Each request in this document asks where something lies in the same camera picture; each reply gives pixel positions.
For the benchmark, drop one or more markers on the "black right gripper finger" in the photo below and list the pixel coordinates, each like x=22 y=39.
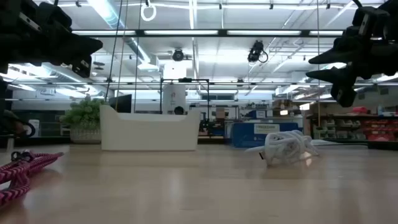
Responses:
x=339 y=75
x=342 y=54

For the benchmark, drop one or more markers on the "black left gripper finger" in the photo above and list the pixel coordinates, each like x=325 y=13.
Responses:
x=88 y=45
x=74 y=58

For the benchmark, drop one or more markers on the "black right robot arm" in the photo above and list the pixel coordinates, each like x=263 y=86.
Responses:
x=392 y=18

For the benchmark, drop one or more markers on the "red object on rack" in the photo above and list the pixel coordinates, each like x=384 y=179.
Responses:
x=360 y=110

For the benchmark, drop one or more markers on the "green potted plant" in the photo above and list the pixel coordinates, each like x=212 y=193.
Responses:
x=82 y=113

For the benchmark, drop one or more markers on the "storage rack with bins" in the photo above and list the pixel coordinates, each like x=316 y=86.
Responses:
x=373 y=127

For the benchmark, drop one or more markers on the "black computer monitor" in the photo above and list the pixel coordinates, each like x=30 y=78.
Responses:
x=122 y=104

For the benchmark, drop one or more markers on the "patterned white plant pot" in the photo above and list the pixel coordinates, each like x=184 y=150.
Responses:
x=84 y=135

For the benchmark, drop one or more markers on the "white floor appliance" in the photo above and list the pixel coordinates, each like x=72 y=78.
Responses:
x=35 y=128

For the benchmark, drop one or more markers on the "white plastic bin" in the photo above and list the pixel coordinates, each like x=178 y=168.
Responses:
x=149 y=132

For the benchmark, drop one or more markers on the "blue cardboard box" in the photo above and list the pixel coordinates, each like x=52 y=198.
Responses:
x=245 y=135

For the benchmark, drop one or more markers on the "person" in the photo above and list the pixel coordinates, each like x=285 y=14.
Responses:
x=178 y=110

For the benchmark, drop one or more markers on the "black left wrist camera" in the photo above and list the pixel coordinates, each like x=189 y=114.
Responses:
x=82 y=67

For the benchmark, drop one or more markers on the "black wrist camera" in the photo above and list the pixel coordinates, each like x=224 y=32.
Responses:
x=82 y=67
x=343 y=95

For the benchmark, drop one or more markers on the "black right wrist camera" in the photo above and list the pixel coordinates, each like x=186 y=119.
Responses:
x=343 y=95

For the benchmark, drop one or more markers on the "silver ventilation duct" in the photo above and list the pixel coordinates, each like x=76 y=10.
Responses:
x=130 y=40

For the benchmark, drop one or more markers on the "black overhead camera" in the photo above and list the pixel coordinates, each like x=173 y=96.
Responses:
x=256 y=51
x=178 y=55

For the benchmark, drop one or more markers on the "black frame bar with lights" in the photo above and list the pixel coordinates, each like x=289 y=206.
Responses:
x=217 y=32

